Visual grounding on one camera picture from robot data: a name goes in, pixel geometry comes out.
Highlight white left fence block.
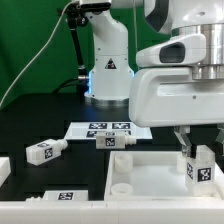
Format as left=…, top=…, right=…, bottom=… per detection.
left=0, top=157, right=11, bottom=187

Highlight white square tabletop tray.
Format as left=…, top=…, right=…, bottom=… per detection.
left=104, top=151, right=224, bottom=201

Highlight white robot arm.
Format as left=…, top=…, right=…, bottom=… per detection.
left=81, top=0, right=224, bottom=155

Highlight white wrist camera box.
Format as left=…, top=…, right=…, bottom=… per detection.
left=136, top=34, right=206, bottom=68

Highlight black camera on mount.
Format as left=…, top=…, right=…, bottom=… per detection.
left=79, top=0, right=112, bottom=12

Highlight white marker base sheet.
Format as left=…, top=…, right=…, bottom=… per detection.
left=64, top=122, right=152, bottom=140

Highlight white front fence wall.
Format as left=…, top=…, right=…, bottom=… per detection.
left=0, top=199, right=224, bottom=224

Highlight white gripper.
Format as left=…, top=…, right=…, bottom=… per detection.
left=129, top=67, right=224, bottom=157

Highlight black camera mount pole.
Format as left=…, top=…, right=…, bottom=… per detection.
left=54, top=3, right=89, bottom=94

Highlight black cables at base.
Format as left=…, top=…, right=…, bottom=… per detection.
left=52, top=77, right=88, bottom=95

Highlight white cable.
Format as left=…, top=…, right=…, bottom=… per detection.
left=0, top=0, right=81, bottom=109

